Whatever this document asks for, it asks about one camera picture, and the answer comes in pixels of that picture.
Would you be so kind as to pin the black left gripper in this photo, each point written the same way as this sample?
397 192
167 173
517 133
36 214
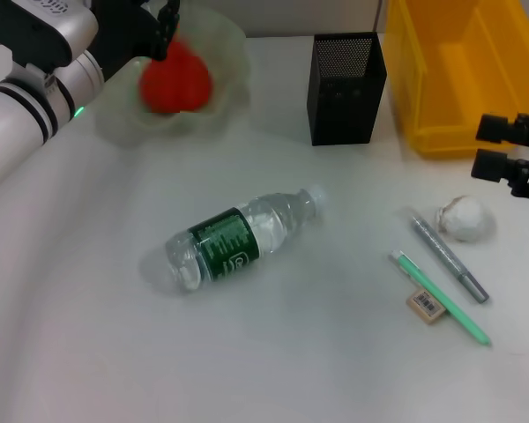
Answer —
123 35

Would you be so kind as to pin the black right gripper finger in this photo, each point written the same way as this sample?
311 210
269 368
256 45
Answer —
496 128
489 165

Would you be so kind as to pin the white paper ball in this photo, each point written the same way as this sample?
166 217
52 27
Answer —
467 220

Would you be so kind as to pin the orange fruit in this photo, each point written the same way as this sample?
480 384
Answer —
176 83

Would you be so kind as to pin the grey pen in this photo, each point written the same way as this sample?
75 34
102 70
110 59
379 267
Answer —
449 257

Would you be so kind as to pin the green pen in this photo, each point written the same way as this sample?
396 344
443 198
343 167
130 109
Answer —
441 297

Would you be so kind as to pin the beige eraser with barcode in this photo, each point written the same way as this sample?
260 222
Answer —
425 308

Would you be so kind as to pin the clear green-label water bottle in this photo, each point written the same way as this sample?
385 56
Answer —
238 238

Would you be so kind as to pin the translucent green fruit plate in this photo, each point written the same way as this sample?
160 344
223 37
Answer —
229 57

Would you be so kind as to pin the black mesh pen holder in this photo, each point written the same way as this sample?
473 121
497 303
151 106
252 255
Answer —
348 97

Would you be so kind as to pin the yellow plastic bin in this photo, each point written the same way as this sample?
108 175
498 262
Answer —
458 66

